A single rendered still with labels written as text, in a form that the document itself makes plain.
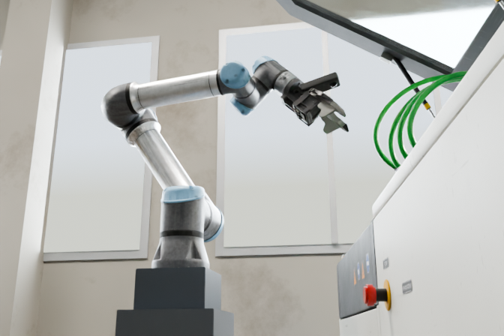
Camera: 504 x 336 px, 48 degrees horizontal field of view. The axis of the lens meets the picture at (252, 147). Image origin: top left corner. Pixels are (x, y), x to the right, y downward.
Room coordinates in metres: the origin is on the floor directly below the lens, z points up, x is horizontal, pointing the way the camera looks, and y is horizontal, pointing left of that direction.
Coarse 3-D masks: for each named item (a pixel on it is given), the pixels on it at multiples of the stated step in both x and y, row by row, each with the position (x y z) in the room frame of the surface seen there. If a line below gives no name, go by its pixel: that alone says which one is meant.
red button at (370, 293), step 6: (384, 282) 1.01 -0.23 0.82; (366, 288) 0.99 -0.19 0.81; (372, 288) 0.99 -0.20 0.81; (384, 288) 1.00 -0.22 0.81; (366, 294) 0.99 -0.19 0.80; (372, 294) 0.98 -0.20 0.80; (378, 294) 0.99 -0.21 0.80; (384, 294) 0.99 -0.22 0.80; (390, 294) 0.97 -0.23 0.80; (366, 300) 0.99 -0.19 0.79; (372, 300) 0.99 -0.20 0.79; (378, 300) 0.99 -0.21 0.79; (384, 300) 0.99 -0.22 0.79; (390, 300) 0.98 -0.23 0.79; (390, 306) 0.98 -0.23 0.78
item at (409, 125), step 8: (456, 72) 1.20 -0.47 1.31; (464, 72) 1.19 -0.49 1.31; (440, 80) 1.19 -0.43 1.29; (448, 80) 1.20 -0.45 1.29; (432, 88) 1.20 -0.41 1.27; (424, 96) 1.20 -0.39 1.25; (416, 104) 1.20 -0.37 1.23; (408, 120) 1.20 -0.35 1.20; (408, 128) 1.20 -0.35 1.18; (408, 136) 1.20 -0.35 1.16
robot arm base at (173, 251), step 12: (168, 240) 1.47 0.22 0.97; (180, 240) 1.47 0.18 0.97; (192, 240) 1.48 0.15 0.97; (156, 252) 1.50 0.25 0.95; (168, 252) 1.46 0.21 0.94; (180, 252) 1.46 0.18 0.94; (192, 252) 1.48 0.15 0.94; (204, 252) 1.50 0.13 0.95; (156, 264) 1.47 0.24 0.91; (168, 264) 1.45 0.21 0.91; (180, 264) 1.45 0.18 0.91; (192, 264) 1.46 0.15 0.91; (204, 264) 1.49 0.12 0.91
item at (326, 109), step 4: (320, 104) 1.49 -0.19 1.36; (324, 104) 1.48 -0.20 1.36; (328, 104) 1.47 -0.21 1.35; (332, 104) 1.46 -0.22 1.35; (336, 104) 1.46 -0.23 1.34; (320, 108) 1.48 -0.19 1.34; (324, 108) 1.48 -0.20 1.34; (328, 108) 1.47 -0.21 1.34; (332, 108) 1.46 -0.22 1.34; (336, 108) 1.46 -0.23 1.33; (340, 108) 1.46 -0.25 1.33; (320, 112) 1.48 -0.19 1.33; (324, 112) 1.47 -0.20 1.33; (328, 112) 1.46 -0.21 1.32; (332, 112) 1.46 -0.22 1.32; (340, 112) 1.45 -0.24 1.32; (344, 112) 1.46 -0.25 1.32; (320, 116) 1.47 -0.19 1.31; (324, 116) 1.47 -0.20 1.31; (344, 116) 1.46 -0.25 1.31
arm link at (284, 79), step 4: (284, 72) 1.54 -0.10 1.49; (288, 72) 1.55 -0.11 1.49; (280, 76) 1.54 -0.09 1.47; (284, 76) 1.53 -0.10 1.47; (288, 76) 1.54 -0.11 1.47; (292, 76) 1.54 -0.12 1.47; (296, 76) 1.54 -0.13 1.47; (276, 80) 1.55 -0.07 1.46; (280, 80) 1.54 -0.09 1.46; (284, 80) 1.53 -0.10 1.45; (288, 80) 1.53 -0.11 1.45; (276, 84) 1.55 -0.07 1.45; (280, 84) 1.54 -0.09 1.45; (284, 84) 1.54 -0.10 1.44; (276, 88) 1.56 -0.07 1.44; (280, 88) 1.55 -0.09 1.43; (284, 88) 1.54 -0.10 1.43; (280, 92) 1.56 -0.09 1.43
